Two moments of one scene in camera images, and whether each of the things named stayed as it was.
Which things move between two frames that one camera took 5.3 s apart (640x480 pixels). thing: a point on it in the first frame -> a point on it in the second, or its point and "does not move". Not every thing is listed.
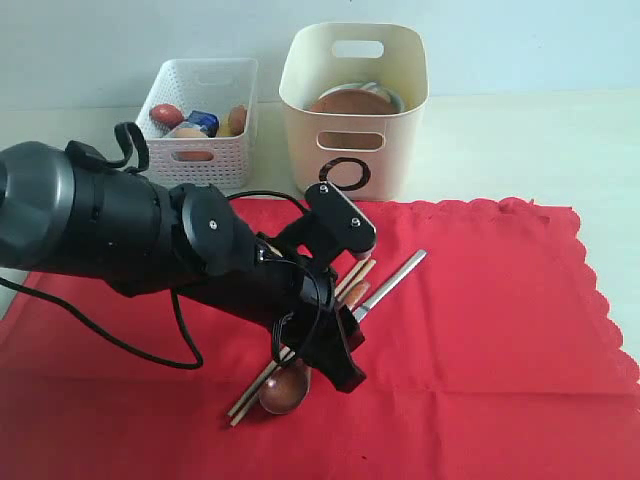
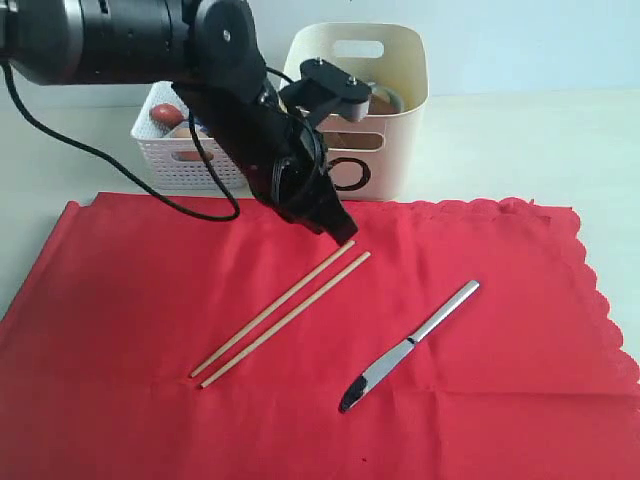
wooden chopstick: (278, 373) -> (285, 320)
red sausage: (166, 114) does not move
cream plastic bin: (371, 157) does not move
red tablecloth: (495, 358) does not move
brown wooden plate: (353, 101) does not move
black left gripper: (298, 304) -> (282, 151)
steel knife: (389, 286) -> (359, 387)
